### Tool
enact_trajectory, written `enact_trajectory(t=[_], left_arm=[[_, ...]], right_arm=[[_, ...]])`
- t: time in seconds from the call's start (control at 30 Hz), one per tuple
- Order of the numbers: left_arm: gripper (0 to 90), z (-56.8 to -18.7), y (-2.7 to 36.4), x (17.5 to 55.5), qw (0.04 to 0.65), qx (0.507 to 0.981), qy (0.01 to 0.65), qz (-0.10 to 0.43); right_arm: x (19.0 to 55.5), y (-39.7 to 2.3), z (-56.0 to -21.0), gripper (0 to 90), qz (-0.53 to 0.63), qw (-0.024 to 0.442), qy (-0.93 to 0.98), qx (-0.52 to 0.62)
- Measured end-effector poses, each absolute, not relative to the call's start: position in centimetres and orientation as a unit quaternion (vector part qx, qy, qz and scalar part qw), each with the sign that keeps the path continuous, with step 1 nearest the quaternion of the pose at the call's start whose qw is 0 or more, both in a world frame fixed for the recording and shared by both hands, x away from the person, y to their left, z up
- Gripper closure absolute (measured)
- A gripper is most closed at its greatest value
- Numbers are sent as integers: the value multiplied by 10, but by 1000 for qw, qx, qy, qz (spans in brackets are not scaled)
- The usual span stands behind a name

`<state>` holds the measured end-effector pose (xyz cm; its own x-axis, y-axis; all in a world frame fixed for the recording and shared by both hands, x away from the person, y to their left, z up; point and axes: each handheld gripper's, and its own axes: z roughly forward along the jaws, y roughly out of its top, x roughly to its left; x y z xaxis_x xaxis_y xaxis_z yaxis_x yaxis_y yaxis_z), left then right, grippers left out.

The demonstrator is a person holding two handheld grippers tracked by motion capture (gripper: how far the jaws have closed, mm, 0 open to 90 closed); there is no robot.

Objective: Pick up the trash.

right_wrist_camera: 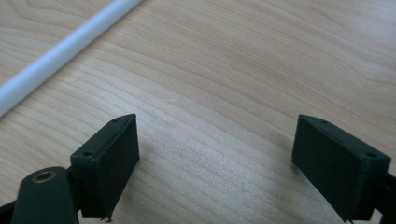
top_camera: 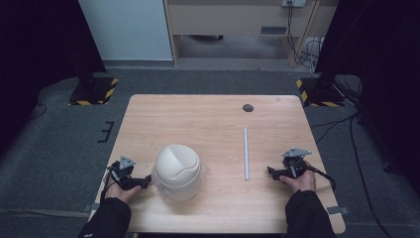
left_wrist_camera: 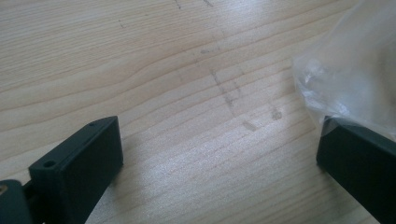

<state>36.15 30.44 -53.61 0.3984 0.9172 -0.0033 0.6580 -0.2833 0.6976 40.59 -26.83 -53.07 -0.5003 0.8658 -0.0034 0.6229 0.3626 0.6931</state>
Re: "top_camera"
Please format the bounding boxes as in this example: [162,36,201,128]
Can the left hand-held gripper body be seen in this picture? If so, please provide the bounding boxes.
[110,155,137,191]

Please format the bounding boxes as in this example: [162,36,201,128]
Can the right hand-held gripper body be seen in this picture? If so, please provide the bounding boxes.
[281,147,313,180]

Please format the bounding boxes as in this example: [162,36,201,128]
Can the white thin tube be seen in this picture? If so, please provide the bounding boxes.
[243,126,251,181]

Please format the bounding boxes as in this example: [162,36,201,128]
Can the white swing-lid trash can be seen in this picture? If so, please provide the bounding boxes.
[152,143,203,202]

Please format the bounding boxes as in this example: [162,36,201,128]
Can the person's right hand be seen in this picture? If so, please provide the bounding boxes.
[279,161,317,193]

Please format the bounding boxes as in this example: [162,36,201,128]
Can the person's left hand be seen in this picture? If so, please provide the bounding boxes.
[104,180,142,204]

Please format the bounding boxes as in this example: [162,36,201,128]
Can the grey tape strip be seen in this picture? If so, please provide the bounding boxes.
[82,202,101,213]
[326,205,351,215]

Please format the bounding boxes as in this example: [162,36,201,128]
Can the black stand base striped edges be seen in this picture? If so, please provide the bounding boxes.
[68,76,119,107]
[295,76,346,108]

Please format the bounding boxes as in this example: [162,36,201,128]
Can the black curtain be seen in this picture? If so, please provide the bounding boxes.
[0,0,107,157]
[314,0,420,196]

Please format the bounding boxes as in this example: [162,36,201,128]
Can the white cabinet panel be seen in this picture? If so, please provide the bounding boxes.
[78,0,174,61]

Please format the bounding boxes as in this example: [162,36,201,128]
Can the grey power strip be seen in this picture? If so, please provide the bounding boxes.
[281,0,307,8]

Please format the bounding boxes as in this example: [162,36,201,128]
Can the left hand-held gripper black cable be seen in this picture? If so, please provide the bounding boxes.
[99,165,119,203]

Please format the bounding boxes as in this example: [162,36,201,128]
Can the hand-held gripper black cable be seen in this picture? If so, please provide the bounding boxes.
[305,164,337,192]
[99,165,119,203]

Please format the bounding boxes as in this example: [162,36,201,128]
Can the right hand-held gripper black cable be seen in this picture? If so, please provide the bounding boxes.
[305,164,337,192]

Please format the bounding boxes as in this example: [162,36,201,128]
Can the black floor cable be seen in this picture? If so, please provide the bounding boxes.
[27,102,48,121]
[310,110,394,238]

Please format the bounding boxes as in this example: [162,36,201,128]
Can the hanging black cables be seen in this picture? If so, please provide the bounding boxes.
[285,1,324,69]

